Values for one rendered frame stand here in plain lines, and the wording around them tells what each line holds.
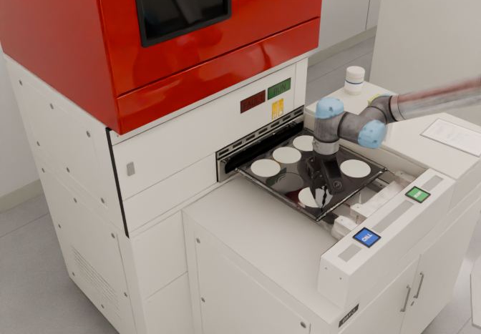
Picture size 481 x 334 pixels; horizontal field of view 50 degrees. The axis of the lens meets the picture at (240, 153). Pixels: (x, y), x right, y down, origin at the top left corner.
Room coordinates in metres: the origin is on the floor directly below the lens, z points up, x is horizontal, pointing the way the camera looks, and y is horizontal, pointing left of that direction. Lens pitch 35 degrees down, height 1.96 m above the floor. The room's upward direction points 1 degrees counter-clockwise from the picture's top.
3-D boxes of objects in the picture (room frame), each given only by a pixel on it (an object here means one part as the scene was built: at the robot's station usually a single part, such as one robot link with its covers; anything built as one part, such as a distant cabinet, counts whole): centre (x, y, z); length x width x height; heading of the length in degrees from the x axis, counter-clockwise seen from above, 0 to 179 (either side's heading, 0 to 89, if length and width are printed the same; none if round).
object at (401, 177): (1.34, -0.55, 0.89); 0.08 x 0.03 x 0.03; 43
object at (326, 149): (1.21, -0.24, 1.13); 0.08 x 0.08 x 0.05
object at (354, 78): (1.83, -0.46, 1.01); 0.07 x 0.07 x 0.10
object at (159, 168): (1.44, 0.06, 1.02); 0.82 x 0.03 x 0.40; 133
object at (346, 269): (1.10, -0.44, 0.89); 0.55 x 0.09 x 0.14; 133
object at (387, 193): (1.23, -0.43, 0.87); 0.36 x 0.08 x 0.03; 133
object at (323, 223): (1.28, -0.19, 0.84); 0.50 x 0.02 x 0.03; 43
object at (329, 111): (1.21, -0.25, 1.21); 0.09 x 0.08 x 0.11; 54
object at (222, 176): (1.55, -0.08, 0.89); 0.44 x 0.02 x 0.10; 133
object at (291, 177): (1.41, -0.24, 0.90); 0.34 x 0.34 x 0.01; 43
